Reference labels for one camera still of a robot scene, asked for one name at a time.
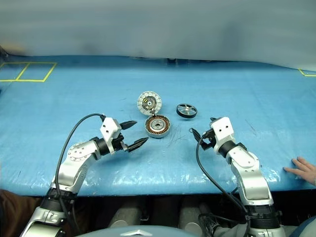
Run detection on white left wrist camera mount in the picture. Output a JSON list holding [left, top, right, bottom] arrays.
[[99, 117, 122, 155]]

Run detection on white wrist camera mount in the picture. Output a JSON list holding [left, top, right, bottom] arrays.
[[99, 117, 122, 155], [209, 117, 236, 154]]

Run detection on black motor rotor ring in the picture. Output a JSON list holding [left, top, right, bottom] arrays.
[[176, 103, 198, 120]]

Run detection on person's bare hand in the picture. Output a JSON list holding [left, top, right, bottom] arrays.
[[283, 156, 316, 186]]

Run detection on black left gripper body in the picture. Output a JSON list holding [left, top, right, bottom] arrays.
[[112, 131, 129, 153]]

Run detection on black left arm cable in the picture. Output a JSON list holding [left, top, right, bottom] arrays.
[[54, 113, 106, 235]]

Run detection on motor stator base copper windings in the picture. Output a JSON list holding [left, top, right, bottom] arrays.
[[144, 116, 172, 139]]

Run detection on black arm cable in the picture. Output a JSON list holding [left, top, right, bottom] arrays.
[[54, 113, 106, 235], [196, 135, 250, 223]]

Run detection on brown object under table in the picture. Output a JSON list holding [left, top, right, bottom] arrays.
[[0, 189, 43, 237]]

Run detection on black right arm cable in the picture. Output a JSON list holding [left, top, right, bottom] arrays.
[[196, 135, 250, 223]]

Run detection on grey rounded robot leg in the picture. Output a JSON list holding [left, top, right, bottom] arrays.
[[177, 201, 213, 232], [108, 201, 144, 229]]

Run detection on black laced shoe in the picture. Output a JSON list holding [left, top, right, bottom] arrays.
[[198, 213, 222, 237]]

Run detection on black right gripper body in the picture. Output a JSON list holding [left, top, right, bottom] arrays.
[[201, 129, 217, 151]]

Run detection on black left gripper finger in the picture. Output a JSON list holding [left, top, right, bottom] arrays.
[[119, 120, 138, 132], [124, 137, 149, 153]]

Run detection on grey robot torso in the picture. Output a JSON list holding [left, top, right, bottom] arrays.
[[80, 225, 205, 237]]

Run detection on blue plastic table cover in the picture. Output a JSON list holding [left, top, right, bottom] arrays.
[[0, 54, 316, 197]]

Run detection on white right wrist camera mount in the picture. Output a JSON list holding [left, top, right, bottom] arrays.
[[209, 117, 236, 154]]

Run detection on white motor rotor disc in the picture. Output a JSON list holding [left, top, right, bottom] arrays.
[[137, 90, 162, 117]]

